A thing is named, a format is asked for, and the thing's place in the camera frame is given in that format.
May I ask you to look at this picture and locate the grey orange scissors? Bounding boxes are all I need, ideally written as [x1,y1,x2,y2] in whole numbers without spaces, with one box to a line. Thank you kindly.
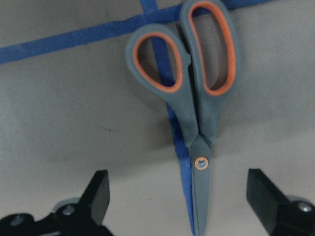
[126,0,240,236]

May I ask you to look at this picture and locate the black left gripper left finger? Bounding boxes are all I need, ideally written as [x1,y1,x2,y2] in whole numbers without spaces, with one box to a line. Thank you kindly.
[78,170,110,225]

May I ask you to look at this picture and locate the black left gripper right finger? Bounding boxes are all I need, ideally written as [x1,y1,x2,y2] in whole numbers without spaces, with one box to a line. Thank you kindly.
[246,169,289,234]

